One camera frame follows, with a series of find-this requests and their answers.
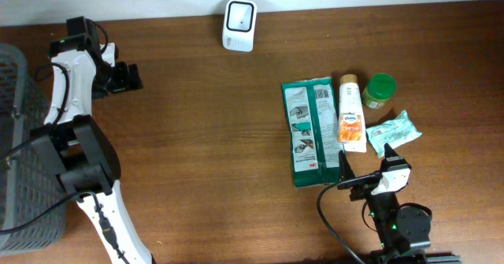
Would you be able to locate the white cosmetic tube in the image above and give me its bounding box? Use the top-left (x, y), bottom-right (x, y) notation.
top-left (338, 74), bottom-right (367, 153)

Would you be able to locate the black camera cable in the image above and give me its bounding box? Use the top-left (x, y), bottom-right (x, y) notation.
top-left (0, 19), bottom-right (131, 264)
top-left (316, 171), bottom-right (385, 264)

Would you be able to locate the orange tissue packet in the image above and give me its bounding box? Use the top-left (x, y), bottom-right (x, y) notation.
top-left (338, 113), bottom-right (364, 143)

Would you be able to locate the grey plastic mesh basket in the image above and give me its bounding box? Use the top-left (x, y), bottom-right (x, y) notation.
top-left (1, 43), bottom-right (66, 256)

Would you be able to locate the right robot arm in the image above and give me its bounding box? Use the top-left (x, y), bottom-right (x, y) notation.
top-left (337, 143), bottom-right (461, 264)

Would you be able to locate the mint green wipes packet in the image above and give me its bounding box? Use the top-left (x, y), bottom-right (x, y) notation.
top-left (366, 110), bottom-right (422, 158)

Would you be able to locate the black left camera cable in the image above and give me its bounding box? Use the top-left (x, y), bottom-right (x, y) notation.
top-left (0, 19), bottom-right (131, 264)

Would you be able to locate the green lid glass jar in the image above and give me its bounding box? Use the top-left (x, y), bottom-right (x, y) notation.
top-left (361, 73), bottom-right (397, 109)

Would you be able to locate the green white long package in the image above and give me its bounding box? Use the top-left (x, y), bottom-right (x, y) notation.
top-left (282, 77), bottom-right (343, 188)

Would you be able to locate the black right camera cable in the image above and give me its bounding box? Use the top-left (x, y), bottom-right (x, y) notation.
top-left (316, 171), bottom-right (385, 264)

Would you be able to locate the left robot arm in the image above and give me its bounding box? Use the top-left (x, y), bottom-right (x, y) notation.
top-left (31, 17), bottom-right (154, 263)

